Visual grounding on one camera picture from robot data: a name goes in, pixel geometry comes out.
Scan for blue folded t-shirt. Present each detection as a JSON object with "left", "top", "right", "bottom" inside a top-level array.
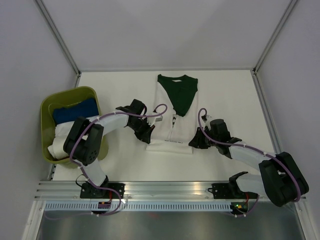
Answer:
[{"left": 52, "top": 98, "right": 99, "bottom": 125}]

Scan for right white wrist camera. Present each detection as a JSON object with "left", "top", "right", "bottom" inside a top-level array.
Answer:
[{"left": 202, "top": 114, "right": 213, "bottom": 130}]

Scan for purple cable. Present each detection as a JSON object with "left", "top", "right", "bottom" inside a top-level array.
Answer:
[
  {"left": 197, "top": 107, "right": 306, "bottom": 218},
  {"left": 69, "top": 103, "right": 169, "bottom": 218}
]

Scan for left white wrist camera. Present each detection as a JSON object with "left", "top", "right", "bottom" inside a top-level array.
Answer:
[{"left": 147, "top": 112, "right": 163, "bottom": 126}]

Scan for white slotted cable duct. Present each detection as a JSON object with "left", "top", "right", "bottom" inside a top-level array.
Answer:
[{"left": 45, "top": 201, "right": 232, "bottom": 212}]

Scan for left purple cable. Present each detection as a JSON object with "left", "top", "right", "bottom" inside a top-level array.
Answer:
[{"left": 69, "top": 103, "right": 169, "bottom": 218}]

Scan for aluminium frame post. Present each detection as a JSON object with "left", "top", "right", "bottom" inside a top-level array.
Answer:
[
  {"left": 252, "top": 0, "right": 300, "bottom": 75},
  {"left": 34, "top": 0, "right": 81, "bottom": 76}
]

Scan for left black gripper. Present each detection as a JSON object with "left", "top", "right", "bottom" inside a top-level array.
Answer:
[{"left": 128, "top": 118, "right": 155, "bottom": 145}]

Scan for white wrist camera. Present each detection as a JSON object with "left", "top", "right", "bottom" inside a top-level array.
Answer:
[
  {"left": 147, "top": 112, "right": 163, "bottom": 126},
  {"left": 202, "top": 114, "right": 213, "bottom": 130}
]

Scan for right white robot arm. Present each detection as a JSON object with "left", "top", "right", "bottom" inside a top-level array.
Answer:
[{"left": 188, "top": 116, "right": 310, "bottom": 207}]

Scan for left aluminium frame post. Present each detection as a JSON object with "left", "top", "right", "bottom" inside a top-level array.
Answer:
[{"left": 34, "top": 0, "right": 81, "bottom": 76}]

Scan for white rolled t-shirt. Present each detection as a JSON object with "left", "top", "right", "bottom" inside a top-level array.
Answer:
[{"left": 47, "top": 121, "right": 74, "bottom": 160}]

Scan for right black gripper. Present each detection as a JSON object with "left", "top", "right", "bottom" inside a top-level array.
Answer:
[{"left": 188, "top": 127, "right": 219, "bottom": 149}]

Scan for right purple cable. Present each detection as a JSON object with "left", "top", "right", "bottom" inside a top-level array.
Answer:
[{"left": 197, "top": 107, "right": 306, "bottom": 218}]

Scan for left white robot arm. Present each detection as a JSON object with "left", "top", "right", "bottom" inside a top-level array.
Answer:
[{"left": 63, "top": 99, "right": 155, "bottom": 198}]

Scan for aluminium mounting rail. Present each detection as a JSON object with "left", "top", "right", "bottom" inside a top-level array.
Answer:
[{"left": 33, "top": 180, "right": 215, "bottom": 202}]

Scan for olive green plastic bin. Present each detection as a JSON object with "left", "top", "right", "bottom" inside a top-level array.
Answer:
[{"left": 40, "top": 86, "right": 102, "bottom": 169}]

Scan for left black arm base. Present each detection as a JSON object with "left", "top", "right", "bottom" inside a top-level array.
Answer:
[{"left": 80, "top": 182, "right": 125, "bottom": 200}]

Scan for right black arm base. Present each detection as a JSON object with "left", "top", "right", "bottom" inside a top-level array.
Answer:
[{"left": 207, "top": 183, "right": 258, "bottom": 200}]

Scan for white green raglan t-shirt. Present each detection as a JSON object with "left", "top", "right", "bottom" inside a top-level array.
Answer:
[{"left": 146, "top": 74, "right": 198, "bottom": 155}]

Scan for right aluminium frame post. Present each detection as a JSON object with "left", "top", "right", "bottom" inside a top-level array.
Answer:
[{"left": 252, "top": 0, "right": 300, "bottom": 75}]

